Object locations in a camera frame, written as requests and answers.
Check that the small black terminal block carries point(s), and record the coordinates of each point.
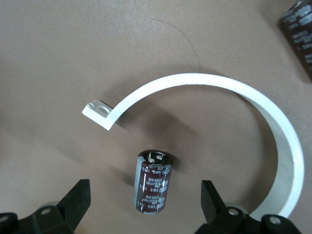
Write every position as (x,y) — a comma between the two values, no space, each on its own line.
(152,185)

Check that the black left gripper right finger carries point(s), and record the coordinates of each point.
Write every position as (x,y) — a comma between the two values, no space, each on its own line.
(219,214)

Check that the white semicircular pipe clamp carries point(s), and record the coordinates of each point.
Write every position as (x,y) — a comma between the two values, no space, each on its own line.
(287,146)

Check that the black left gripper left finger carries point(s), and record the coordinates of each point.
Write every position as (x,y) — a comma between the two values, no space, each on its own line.
(70,207)

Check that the long brown electrolytic capacitor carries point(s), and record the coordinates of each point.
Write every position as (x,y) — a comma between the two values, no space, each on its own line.
(298,36)

